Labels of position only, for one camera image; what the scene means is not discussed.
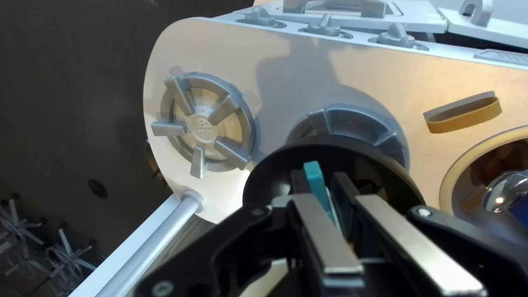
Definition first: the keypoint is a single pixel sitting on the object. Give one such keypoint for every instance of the white cupboard door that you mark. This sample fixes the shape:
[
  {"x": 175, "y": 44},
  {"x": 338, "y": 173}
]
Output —
[{"x": 500, "y": 33}]

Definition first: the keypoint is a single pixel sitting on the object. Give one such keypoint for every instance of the blue sponge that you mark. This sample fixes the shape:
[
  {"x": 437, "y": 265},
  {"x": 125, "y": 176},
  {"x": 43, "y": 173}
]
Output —
[{"x": 520, "y": 208}]

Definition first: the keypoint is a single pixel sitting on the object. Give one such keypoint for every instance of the white toy kitchen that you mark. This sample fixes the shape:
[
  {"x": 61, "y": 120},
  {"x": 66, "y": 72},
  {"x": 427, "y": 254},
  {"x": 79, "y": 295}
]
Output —
[{"x": 330, "y": 76}]

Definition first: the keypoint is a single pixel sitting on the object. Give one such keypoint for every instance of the grey stove burner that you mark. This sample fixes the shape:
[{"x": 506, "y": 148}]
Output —
[
  {"x": 203, "y": 125},
  {"x": 351, "y": 124}
]

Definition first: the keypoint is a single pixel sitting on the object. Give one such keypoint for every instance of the grey sink basin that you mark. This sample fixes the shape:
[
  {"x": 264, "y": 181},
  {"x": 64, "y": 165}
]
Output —
[{"x": 467, "y": 165}]

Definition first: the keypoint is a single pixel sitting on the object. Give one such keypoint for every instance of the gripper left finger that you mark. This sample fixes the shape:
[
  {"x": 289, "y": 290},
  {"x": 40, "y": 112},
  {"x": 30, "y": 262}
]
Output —
[{"x": 330, "y": 241}]

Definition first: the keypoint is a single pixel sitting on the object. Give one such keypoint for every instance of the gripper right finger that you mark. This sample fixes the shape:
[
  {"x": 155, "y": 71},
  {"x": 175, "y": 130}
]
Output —
[{"x": 417, "y": 252}]

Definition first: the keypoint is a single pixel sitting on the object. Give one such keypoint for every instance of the dark office chair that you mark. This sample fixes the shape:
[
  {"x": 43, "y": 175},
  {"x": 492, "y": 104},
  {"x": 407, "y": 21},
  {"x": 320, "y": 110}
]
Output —
[
  {"x": 68, "y": 256},
  {"x": 13, "y": 224}
]

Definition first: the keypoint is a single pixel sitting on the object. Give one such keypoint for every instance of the grey stove knob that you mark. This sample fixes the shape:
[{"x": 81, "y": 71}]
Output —
[
  {"x": 261, "y": 16},
  {"x": 398, "y": 36},
  {"x": 325, "y": 26}
]

